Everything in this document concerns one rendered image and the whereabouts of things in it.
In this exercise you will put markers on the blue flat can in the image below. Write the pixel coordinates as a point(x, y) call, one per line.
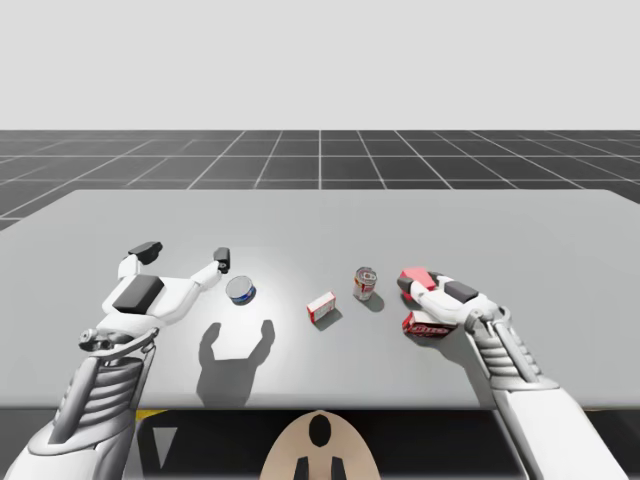
point(241, 291)

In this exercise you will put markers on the red and white can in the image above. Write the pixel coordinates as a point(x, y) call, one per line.
point(364, 285)

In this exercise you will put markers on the tan robot part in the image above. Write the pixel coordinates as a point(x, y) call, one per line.
point(280, 460)

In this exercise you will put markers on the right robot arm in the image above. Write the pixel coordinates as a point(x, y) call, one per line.
point(525, 390)

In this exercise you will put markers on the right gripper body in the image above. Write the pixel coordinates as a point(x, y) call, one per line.
point(450, 307)

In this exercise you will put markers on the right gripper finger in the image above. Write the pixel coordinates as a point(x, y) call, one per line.
point(407, 288)
point(441, 281)

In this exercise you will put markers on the red cube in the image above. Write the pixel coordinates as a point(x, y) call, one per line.
point(417, 276)

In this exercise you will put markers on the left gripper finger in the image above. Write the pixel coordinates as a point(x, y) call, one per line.
point(221, 260)
point(145, 252)

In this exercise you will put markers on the red and white carton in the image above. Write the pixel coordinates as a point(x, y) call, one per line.
point(321, 307)

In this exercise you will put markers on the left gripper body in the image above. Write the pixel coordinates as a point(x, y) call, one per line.
point(170, 297)

